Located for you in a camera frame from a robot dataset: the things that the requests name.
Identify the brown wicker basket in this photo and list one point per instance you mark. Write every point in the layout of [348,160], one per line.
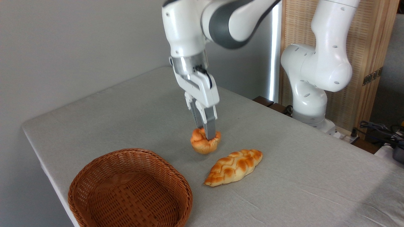
[132,195]

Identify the dark metal screen hinge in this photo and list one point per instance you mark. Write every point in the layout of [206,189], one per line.
[372,76]

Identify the grey metal pot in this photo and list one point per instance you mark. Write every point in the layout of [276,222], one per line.
[399,155]

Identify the white power strip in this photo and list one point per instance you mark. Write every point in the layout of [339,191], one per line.
[347,138]

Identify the dark brown wooden block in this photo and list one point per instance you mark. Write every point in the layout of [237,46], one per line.
[279,108]
[263,101]

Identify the braided golden bread loaf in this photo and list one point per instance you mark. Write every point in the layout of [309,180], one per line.
[233,167]

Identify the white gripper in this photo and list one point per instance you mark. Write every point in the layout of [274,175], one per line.
[206,93]

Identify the white vertical light strip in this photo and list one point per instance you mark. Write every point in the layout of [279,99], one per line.
[274,72]

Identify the round orange bun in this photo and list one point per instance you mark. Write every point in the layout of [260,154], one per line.
[202,146]

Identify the grey tablecloth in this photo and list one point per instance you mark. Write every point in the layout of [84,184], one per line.
[300,189]

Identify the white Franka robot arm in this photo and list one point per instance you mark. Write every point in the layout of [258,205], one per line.
[322,63]

